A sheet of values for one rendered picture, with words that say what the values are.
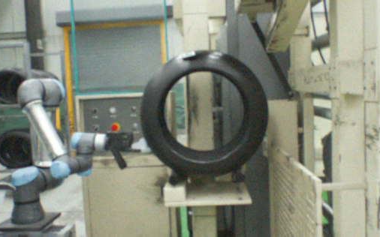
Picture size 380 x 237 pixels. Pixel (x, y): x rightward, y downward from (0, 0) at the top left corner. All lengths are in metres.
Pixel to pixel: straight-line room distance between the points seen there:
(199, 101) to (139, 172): 0.61
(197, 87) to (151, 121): 0.44
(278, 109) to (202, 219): 0.69
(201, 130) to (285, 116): 0.42
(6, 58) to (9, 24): 0.95
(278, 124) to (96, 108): 1.07
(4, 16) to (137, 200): 10.75
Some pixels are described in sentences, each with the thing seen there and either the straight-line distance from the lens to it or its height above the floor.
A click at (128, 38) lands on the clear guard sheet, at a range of 2.40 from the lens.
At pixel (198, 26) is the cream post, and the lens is 2.08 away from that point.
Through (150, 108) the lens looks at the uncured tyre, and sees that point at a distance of 1.71.
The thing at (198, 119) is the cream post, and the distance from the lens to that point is 2.07.
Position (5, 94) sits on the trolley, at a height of 1.31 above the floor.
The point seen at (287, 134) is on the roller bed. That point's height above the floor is 1.04.
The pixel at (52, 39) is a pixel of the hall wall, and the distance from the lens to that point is 12.00.
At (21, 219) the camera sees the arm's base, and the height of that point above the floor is 0.74.
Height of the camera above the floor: 1.29
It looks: 5 degrees down
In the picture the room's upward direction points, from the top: 3 degrees counter-clockwise
